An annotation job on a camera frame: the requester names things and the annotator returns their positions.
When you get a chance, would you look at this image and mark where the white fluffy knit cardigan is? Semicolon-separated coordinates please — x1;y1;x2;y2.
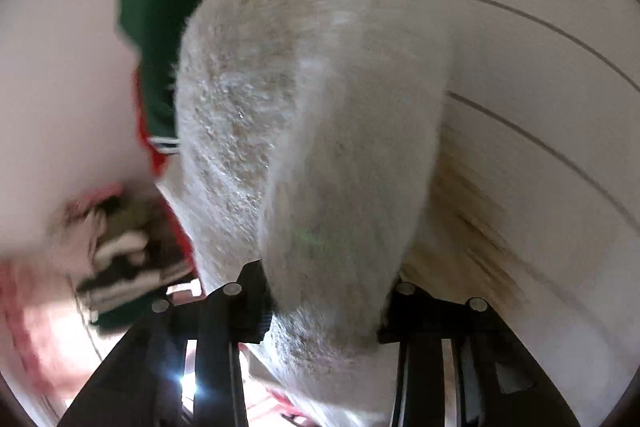
158;0;452;427

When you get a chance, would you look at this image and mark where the stack of folded clothes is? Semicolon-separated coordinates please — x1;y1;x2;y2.
47;184;196;335

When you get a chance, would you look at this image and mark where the white quilted floral bedspread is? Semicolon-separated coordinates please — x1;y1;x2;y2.
395;0;639;426

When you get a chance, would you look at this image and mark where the red floral blanket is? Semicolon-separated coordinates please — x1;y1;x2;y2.
132;66;195;269

